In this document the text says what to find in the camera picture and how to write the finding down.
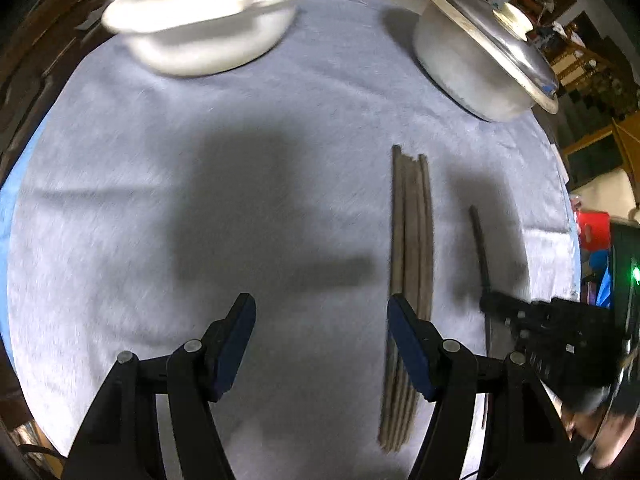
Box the grey cloth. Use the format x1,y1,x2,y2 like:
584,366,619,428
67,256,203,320
6,0,583,480

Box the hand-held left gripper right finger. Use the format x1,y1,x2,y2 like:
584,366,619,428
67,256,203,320
387,294,583,480

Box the aluminium pot lid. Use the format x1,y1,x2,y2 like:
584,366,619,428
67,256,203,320
419,0,560,115

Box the blue object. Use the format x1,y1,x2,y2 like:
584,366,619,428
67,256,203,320
587,252,615,308

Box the blue cloth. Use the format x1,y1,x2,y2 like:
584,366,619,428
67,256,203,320
0,125,46,361

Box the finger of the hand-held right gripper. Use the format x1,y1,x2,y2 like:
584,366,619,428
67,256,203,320
480,291,555,333

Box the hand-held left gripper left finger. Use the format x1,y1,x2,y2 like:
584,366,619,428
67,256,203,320
61,292,257,480

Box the person's right hand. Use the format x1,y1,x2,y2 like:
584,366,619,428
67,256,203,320
560,400,628,468

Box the wooden chairs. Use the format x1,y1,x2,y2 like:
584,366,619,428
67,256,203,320
547,10,640,181

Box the white ceramic bowl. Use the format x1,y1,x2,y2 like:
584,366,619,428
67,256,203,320
101,0,321,78

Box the red plastic stool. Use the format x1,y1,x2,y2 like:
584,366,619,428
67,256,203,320
574,210,612,252

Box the aluminium pot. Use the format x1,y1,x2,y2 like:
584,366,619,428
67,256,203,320
412,7,538,123

